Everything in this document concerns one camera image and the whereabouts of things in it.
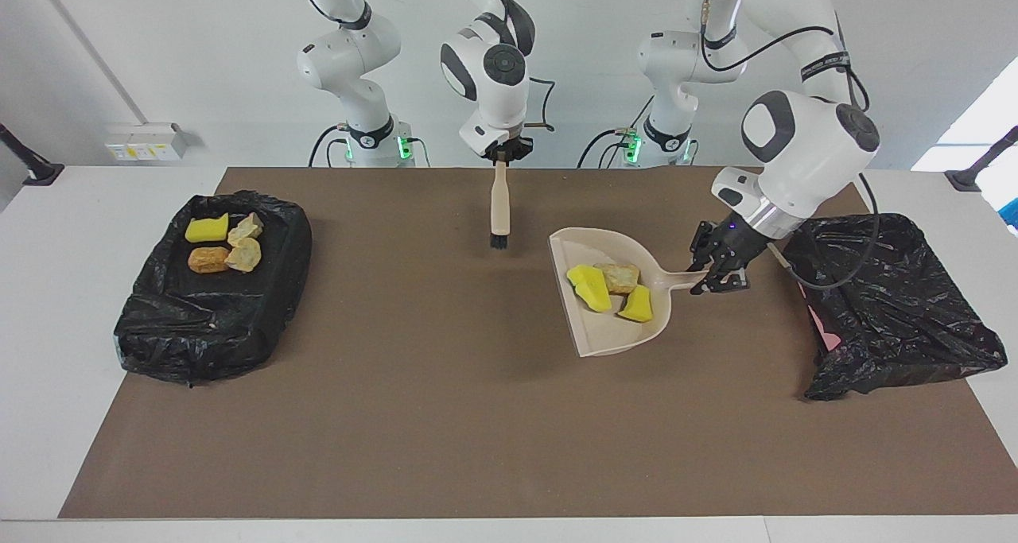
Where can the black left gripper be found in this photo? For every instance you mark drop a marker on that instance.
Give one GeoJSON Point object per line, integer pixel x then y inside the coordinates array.
{"type": "Point", "coordinates": [740, 245]}

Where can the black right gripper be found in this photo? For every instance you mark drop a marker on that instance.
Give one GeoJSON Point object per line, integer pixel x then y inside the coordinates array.
{"type": "Point", "coordinates": [509, 149]}

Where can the beige hand brush black bristles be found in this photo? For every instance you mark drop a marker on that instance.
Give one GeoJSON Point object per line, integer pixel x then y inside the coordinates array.
{"type": "Point", "coordinates": [499, 209]}

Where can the yellow sponge with green pad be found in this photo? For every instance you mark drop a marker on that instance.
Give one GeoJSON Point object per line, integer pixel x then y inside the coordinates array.
{"type": "Point", "coordinates": [638, 306]}

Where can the jagged beige sponge piece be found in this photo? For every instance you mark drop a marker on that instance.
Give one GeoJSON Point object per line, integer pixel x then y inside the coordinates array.
{"type": "Point", "coordinates": [620, 277]}

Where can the beige plastic dustpan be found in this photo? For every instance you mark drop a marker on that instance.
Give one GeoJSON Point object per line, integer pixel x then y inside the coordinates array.
{"type": "Point", "coordinates": [612, 336]}

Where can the curved yellow sponge piece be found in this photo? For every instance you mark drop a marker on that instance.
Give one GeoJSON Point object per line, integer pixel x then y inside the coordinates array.
{"type": "Point", "coordinates": [592, 295]}

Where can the pointed beige sponge piece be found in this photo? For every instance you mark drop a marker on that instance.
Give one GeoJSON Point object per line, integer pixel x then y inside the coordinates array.
{"type": "Point", "coordinates": [246, 229]}

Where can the oval beige sponge piece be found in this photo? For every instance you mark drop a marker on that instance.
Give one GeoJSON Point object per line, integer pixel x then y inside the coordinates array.
{"type": "Point", "coordinates": [243, 255]}

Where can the notched yellow sponge piece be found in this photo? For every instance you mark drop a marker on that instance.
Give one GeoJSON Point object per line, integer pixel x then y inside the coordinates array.
{"type": "Point", "coordinates": [207, 228]}

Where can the orange brown sponge piece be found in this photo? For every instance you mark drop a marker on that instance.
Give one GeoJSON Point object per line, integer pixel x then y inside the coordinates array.
{"type": "Point", "coordinates": [208, 260]}

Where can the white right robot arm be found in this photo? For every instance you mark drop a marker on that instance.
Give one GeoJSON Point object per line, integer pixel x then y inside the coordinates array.
{"type": "Point", "coordinates": [493, 82]}

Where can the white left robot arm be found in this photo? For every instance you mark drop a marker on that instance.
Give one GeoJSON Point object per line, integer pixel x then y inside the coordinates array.
{"type": "Point", "coordinates": [803, 153]}

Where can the pink plastic bin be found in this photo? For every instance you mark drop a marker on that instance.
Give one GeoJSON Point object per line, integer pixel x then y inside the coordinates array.
{"type": "Point", "coordinates": [823, 328]}

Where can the black plastic trash bag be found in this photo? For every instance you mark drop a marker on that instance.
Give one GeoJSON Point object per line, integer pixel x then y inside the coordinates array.
{"type": "Point", "coordinates": [891, 304]}

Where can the left black-lined bin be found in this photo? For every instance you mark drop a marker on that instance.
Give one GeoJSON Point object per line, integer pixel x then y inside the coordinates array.
{"type": "Point", "coordinates": [215, 320]}

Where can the brown table mat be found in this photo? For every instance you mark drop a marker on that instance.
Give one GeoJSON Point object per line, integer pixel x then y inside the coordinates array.
{"type": "Point", "coordinates": [509, 463]}

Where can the blue plastic object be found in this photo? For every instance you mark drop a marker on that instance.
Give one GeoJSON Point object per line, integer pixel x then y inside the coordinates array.
{"type": "Point", "coordinates": [1012, 213]}

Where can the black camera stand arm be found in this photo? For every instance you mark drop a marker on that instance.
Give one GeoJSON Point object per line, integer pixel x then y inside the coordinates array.
{"type": "Point", "coordinates": [974, 173]}
{"type": "Point", "coordinates": [32, 169]}

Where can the white wall socket box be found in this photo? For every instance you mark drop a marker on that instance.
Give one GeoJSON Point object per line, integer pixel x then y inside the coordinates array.
{"type": "Point", "coordinates": [143, 144]}

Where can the grey wall conduit pipe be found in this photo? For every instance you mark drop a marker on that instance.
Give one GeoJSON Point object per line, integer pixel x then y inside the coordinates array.
{"type": "Point", "coordinates": [121, 90]}

